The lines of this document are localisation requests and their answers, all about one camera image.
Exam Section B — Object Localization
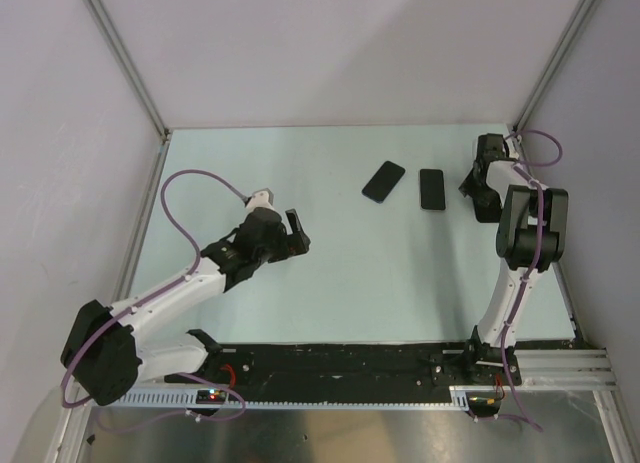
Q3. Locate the black smartphone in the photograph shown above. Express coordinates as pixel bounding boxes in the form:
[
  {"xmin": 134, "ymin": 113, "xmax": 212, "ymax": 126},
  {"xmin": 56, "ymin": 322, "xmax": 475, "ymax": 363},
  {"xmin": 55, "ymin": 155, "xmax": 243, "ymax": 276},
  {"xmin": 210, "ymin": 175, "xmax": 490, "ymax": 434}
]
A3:
[{"xmin": 419, "ymin": 169, "xmax": 446, "ymax": 211}]

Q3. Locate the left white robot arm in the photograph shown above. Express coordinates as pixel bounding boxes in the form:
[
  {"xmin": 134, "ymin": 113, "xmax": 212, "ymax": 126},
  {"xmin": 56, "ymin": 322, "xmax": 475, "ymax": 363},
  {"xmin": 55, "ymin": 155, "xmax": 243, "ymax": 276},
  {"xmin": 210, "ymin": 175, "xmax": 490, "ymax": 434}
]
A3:
[{"xmin": 61, "ymin": 207, "xmax": 310, "ymax": 406}]

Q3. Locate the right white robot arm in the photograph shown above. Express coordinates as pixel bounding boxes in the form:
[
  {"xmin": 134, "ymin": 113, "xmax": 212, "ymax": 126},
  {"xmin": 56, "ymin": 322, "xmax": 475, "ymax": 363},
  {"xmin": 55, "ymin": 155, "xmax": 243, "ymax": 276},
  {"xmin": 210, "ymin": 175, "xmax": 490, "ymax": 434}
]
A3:
[{"xmin": 460, "ymin": 152, "xmax": 569, "ymax": 385}]

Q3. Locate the dark blue smartphone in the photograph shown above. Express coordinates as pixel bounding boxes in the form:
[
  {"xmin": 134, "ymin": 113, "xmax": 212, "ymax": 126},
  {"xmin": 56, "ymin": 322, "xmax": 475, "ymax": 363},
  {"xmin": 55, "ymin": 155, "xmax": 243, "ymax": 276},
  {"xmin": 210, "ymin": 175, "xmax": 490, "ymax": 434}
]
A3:
[{"xmin": 361, "ymin": 161, "xmax": 406, "ymax": 203}]

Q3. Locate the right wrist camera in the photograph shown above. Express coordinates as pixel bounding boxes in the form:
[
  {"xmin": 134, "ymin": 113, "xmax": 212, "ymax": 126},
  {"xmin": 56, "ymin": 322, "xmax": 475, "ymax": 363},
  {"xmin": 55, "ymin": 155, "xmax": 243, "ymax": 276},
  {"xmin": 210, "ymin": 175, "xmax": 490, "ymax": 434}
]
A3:
[{"xmin": 476, "ymin": 133, "xmax": 509, "ymax": 160}]

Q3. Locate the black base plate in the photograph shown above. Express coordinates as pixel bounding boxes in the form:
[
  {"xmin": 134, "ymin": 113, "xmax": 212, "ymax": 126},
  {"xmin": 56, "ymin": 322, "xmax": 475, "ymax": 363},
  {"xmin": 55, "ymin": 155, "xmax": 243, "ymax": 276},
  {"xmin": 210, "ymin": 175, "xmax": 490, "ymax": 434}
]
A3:
[{"xmin": 195, "ymin": 343, "xmax": 522, "ymax": 405}]

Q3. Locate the aluminium frame rail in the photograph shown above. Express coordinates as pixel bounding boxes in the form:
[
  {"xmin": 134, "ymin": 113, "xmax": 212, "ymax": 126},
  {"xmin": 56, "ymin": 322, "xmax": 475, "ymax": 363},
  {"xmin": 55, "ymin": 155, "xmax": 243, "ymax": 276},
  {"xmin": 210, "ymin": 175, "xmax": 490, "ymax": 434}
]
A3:
[{"xmin": 515, "ymin": 349, "xmax": 617, "ymax": 391}]

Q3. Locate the white slotted cable duct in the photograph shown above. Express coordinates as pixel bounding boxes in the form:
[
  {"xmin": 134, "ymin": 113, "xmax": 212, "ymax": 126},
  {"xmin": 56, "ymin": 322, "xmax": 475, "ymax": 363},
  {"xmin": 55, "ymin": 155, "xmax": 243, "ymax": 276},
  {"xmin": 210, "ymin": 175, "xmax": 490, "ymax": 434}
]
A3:
[{"xmin": 122, "ymin": 385, "xmax": 474, "ymax": 412}]

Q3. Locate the right aluminium corner post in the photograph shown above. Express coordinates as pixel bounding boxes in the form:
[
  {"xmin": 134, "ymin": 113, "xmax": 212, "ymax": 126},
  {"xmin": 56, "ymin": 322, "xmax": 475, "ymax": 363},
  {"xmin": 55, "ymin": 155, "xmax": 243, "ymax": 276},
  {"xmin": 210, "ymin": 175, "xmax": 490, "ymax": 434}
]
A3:
[{"xmin": 511, "ymin": 0, "xmax": 602, "ymax": 130}]

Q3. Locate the aluminium corner post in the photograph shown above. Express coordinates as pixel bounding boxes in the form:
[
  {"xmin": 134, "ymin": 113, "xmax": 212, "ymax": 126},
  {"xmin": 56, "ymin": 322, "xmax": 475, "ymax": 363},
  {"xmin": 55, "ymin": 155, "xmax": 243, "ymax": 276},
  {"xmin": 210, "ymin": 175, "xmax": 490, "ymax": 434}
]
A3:
[
  {"xmin": 74, "ymin": 0, "xmax": 171, "ymax": 137},
  {"xmin": 511, "ymin": 0, "xmax": 602, "ymax": 130}
]

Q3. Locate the left aluminium corner post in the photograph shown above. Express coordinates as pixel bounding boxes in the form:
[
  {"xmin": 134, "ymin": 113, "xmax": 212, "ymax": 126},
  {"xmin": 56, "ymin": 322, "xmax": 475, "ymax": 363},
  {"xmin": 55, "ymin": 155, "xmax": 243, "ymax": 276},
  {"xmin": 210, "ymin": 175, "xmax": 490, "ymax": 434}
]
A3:
[{"xmin": 74, "ymin": 0, "xmax": 171, "ymax": 137}]

